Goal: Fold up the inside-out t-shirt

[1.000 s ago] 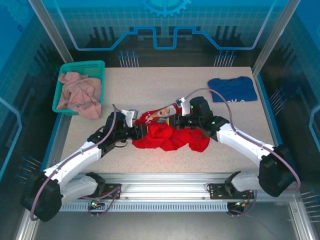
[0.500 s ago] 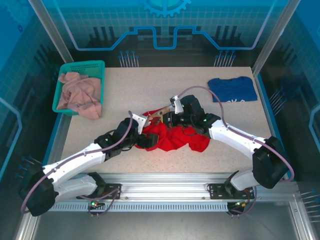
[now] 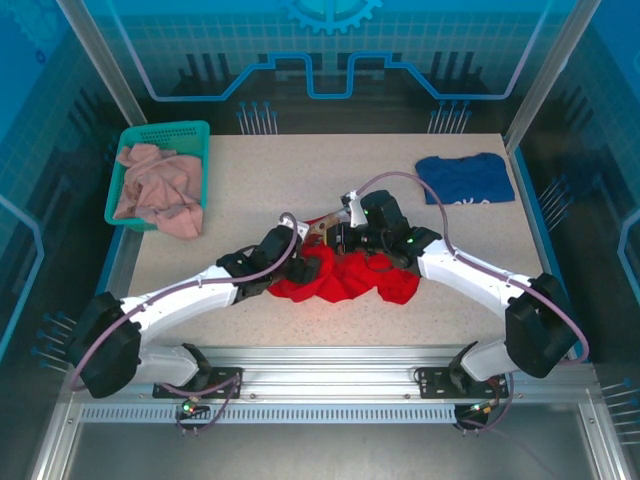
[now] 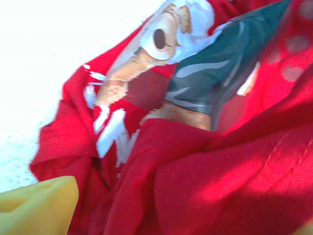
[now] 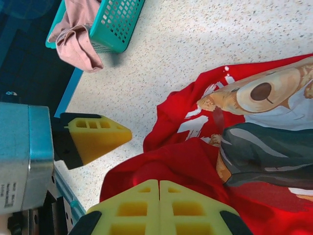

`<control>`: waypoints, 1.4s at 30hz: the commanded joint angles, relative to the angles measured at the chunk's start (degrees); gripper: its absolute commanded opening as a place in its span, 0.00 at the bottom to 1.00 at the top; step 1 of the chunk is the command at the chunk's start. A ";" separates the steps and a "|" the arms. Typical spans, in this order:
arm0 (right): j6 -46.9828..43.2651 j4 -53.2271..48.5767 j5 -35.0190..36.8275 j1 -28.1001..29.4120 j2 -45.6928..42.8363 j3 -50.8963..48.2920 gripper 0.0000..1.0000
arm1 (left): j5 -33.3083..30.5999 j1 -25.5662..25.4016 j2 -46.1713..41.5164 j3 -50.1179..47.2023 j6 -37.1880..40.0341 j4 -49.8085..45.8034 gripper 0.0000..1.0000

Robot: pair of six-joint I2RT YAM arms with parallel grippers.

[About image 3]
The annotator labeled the aluminium frame post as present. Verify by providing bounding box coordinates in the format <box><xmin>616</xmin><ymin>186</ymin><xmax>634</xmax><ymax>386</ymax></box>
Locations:
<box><xmin>503</xmin><ymin>0</ymin><xmax>604</xmax><ymax>151</ymax></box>
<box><xmin>55</xmin><ymin>0</ymin><xmax>151</xmax><ymax>135</ymax></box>

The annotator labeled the red printed t-shirt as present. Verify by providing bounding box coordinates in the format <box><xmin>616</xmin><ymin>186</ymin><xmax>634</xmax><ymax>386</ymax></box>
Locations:
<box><xmin>267</xmin><ymin>214</ymin><xmax>422</xmax><ymax>306</ymax></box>

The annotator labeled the teal plastic basket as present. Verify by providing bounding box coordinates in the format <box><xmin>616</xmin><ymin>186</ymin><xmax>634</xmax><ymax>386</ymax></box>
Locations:
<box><xmin>103</xmin><ymin>119</ymin><xmax>211</xmax><ymax>232</ymax></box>

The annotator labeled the folded blue t-shirt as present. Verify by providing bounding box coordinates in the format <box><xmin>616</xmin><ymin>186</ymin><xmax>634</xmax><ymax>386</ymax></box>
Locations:
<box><xmin>415</xmin><ymin>152</ymin><xmax>516</xmax><ymax>206</ymax></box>

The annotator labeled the slotted grey cable duct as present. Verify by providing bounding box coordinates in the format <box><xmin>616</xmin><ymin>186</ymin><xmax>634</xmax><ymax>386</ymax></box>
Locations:
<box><xmin>79</xmin><ymin>405</ymin><xmax>459</xmax><ymax>425</ymax></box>

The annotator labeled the pink t-shirt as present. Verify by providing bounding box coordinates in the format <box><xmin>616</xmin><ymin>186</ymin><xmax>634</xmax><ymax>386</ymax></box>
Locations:
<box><xmin>112</xmin><ymin>143</ymin><xmax>206</xmax><ymax>242</ymax></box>

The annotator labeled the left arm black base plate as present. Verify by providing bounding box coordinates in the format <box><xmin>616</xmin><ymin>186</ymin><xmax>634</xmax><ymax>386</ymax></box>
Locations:
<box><xmin>152</xmin><ymin>367</ymin><xmax>245</xmax><ymax>400</ymax></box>

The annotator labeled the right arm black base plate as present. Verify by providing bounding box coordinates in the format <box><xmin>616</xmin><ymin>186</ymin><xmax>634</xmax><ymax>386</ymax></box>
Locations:
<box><xmin>418</xmin><ymin>367</ymin><xmax>510</xmax><ymax>400</ymax></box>

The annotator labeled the aluminium mounting rail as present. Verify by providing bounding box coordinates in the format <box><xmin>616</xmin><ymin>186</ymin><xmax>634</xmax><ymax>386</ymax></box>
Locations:
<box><xmin>64</xmin><ymin>344</ymin><xmax>601</xmax><ymax>401</ymax></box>

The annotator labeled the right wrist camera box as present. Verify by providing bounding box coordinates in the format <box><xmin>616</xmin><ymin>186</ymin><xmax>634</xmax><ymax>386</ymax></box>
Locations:
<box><xmin>338</xmin><ymin>191</ymin><xmax>370</xmax><ymax>229</ymax></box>

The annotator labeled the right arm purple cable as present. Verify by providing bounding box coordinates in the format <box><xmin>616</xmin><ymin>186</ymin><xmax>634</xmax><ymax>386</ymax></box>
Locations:
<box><xmin>357</xmin><ymin>171</ymin><xmax>591</xmax><ymax>437</ymax></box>

